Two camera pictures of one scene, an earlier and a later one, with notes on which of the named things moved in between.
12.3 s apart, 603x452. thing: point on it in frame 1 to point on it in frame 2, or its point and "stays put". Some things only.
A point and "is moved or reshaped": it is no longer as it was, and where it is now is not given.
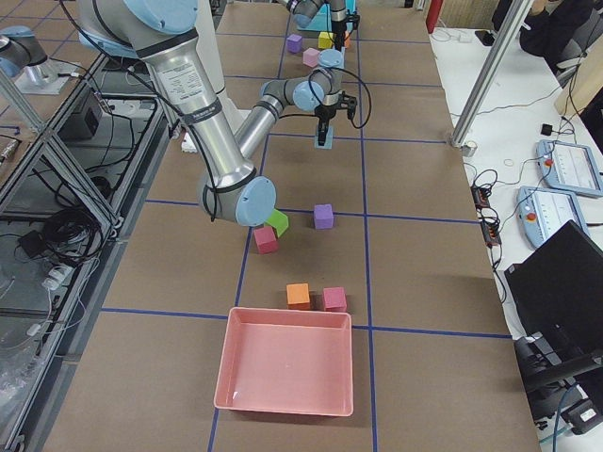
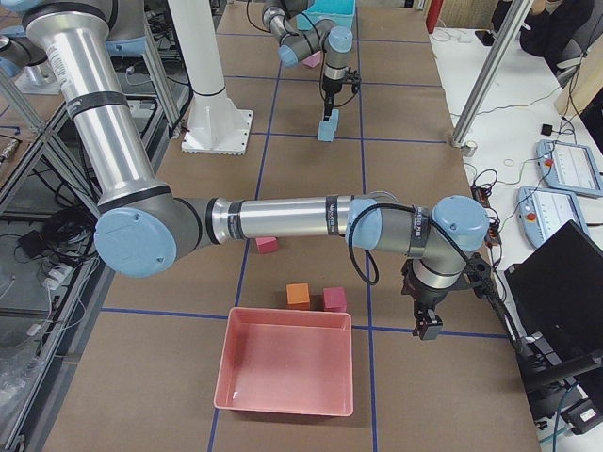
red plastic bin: (285, 361) stays put
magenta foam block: (334, 299) stays put
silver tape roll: (469, 150) stays put
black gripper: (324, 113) to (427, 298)
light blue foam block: (328, 145) is moved or reshaped
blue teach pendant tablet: (542, 212) stays put
